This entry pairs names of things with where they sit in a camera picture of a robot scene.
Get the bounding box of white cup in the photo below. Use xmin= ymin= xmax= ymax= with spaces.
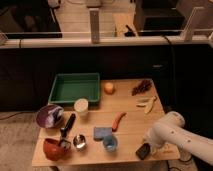
xmin=74 ymin=98 xmax=89 ymax=117

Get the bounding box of green plastic tray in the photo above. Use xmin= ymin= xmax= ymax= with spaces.
xmin=48 ymin=73 xmax=101 ymax=105

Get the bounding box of blue glass cup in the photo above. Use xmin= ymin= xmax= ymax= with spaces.
xmin=103 ymin=135 xmax=118 ymax=152

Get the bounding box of orange fruit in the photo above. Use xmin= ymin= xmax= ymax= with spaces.
xmin=104 ymin=82 xmax=115 ymax=94

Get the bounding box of blue sponge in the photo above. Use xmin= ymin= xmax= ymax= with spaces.
xmin=93 ymin=127 xmax=112 ymax=141

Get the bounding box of orange carrot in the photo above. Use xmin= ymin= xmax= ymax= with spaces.
xmin=112 ymin=112 xmax=126 ymax=132

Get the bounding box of small metal cup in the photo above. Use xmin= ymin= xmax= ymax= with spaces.
xmin=73 ymin=134 xmax=86 ymax=150

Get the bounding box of purple white bowl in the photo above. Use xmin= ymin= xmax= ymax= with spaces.
xmin=36 ymin=104 xmax=64 ymax=128

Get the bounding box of yellow banana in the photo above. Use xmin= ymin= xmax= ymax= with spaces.
xmin=144 ymin=96 xmax=157 ymax=114

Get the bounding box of bunch of dark grapes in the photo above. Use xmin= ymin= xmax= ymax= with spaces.
xmin=132 ymin=80 xmax=152 ymax=95

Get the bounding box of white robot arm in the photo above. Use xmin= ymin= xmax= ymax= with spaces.
xmin=144 ymin=111 xmax=213 ymax=166

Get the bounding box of red bowl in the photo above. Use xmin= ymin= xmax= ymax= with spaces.
xmin=43 ymin=138 xmax=71 ymax=161

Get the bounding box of black eraser block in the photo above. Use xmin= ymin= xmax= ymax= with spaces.
xmin=136 ymin=143 xmax=150 ymax=160

